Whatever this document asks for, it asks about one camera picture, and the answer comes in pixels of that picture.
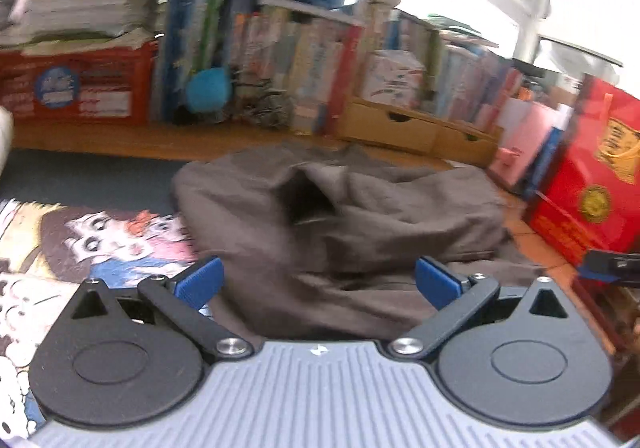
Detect cartoon jigsaw puzzle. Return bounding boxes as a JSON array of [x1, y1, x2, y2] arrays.
[[0, 198, 201, 439]]

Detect wooden drawer box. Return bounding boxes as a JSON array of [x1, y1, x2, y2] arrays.
[[337, 97, 503, 168]]

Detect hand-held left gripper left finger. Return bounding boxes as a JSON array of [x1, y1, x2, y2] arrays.
[[70, 255, 253, 361]]

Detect red plastic crate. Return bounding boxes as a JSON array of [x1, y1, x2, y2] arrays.
[[0, 40, 158, 124]]

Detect red gift bag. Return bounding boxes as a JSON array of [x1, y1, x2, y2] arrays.
[[522, 73, 640, 279]]

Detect row of tall picture books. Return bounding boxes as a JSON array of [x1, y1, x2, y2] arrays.
[[152, 0, 363, 136]]

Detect blue round plush ball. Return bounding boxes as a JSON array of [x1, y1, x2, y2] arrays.
[[186, 68, 233, 113]]

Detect pink folder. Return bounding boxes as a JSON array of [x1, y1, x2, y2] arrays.
[[487, 100, 563, 194]]

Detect small clear jar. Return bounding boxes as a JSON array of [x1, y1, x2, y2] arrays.
[[292, 103, 326, 134]]

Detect white colourful printed box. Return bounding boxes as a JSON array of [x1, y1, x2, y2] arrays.
[[361, 50, 426, 109]]

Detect brown shirt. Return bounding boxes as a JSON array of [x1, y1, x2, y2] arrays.
[[172, 140, 546, 341]]

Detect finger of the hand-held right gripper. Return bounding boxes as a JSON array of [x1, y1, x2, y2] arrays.
[[579, 249, 640, 286]]

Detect pile of green flat books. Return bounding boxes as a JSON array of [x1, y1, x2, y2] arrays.
[[427, 13, 501, 49]]

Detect dark brown gift box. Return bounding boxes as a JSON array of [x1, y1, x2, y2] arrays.
[[570, 278, 640, 359]]

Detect miniature black bicycle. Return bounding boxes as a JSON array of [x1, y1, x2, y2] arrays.
[[230, 73, 293, 129]]

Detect white window frame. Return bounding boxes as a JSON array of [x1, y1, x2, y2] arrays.
[[425, 0, 626, 74]]

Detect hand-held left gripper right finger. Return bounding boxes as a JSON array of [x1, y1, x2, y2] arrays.
[[387, 255, 571, 361]]

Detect cream quilted jacket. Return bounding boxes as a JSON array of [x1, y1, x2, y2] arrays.
[[0, 108, 15, 169]]

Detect row of thin paperback books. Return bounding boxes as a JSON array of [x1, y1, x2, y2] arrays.
[[360, 10, 531, 129]]

